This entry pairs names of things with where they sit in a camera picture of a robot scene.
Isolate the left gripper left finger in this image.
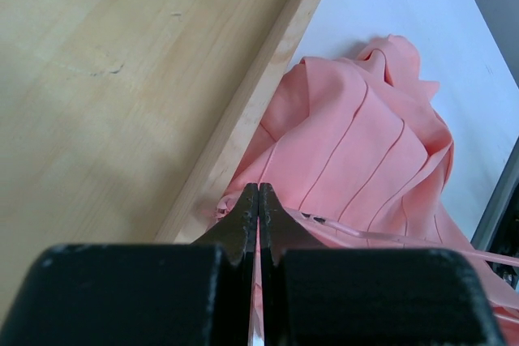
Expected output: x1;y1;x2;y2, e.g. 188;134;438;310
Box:
193;183;259;345

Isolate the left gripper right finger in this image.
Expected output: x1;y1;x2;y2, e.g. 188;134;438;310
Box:
258;183;325;345

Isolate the pink skirt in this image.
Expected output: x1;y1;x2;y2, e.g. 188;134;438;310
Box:
202;33;519;346

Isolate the pink wire hanger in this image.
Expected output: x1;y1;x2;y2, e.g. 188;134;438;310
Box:
285;208;518;267

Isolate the wooden clothes rack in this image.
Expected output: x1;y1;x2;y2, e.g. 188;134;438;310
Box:
1;0;319;311

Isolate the aluminium mounting rail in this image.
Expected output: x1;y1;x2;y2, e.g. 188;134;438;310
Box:
471;142;518;260

